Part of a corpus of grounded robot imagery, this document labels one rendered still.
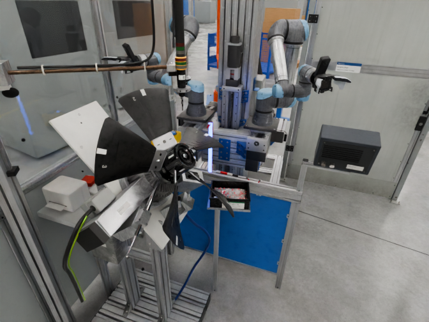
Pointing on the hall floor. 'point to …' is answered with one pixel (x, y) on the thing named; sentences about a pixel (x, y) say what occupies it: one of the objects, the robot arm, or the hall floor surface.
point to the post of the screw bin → (216, 248)
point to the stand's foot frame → (143, 306)
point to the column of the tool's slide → (32, 245)
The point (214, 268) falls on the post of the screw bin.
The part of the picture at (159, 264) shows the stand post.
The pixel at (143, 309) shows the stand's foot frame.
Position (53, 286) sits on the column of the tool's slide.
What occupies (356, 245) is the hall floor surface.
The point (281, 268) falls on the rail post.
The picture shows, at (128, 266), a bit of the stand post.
